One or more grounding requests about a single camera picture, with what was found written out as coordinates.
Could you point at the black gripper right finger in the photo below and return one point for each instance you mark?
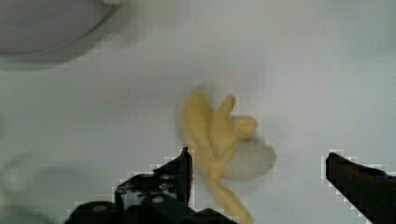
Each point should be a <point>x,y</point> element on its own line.
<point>370,190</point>

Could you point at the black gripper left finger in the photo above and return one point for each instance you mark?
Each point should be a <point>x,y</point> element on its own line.
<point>161,197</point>

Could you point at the peeled yellow banana toy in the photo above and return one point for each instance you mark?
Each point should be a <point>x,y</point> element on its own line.
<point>224,147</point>

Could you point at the lilac round plate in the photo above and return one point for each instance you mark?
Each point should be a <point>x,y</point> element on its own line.
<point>33,26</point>

